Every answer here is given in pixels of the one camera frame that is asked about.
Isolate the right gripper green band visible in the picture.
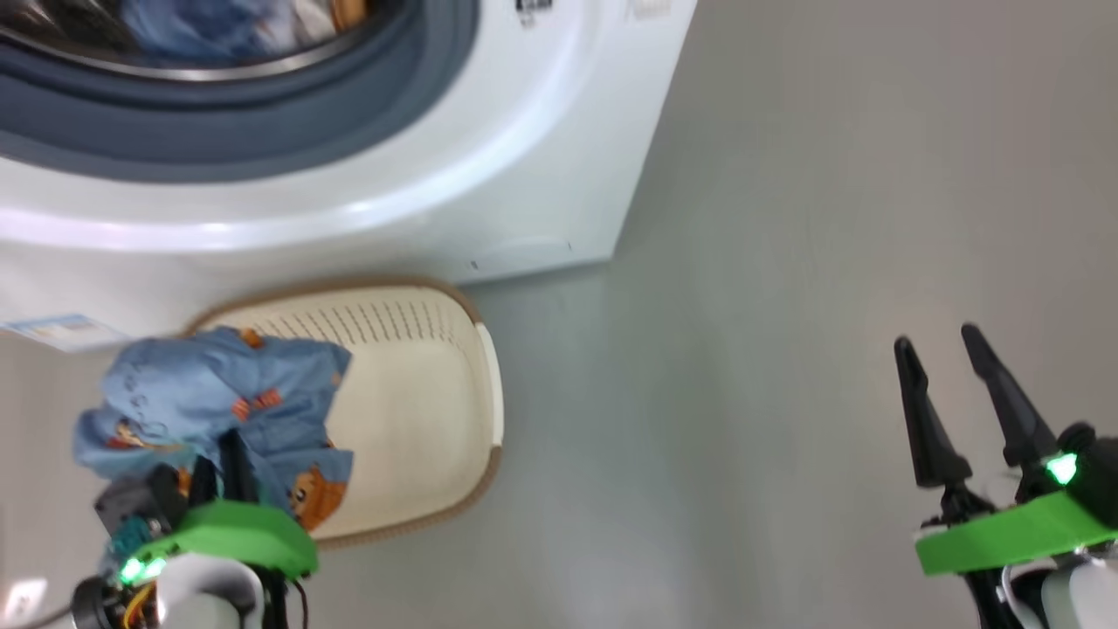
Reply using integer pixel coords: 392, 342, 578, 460
893, 323, 1118, 578

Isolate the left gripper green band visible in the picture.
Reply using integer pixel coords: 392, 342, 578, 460
118, 427, 319, 585

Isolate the blue cartoon print pajama garment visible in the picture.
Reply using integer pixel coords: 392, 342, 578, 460
121, 0, 369, 60
72, 325, 355, 536

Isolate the cream perforated laundry basket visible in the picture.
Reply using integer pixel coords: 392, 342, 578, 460
178, 277, 506, 550

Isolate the grey rubber door gasket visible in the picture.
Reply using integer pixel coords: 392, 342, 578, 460
0, 0, 482, 183

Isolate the white front-load washing machine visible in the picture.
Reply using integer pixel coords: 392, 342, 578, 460
0, 0, 700, 352

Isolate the blue white energy label sticker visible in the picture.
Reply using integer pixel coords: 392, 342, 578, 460
0, 312, 133, 354

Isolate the round white filter cover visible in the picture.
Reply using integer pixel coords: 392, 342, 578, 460
466, 235, 574, 273

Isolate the perforated steel washer drum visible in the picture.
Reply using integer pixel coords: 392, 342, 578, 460
0, 0, 387, 85

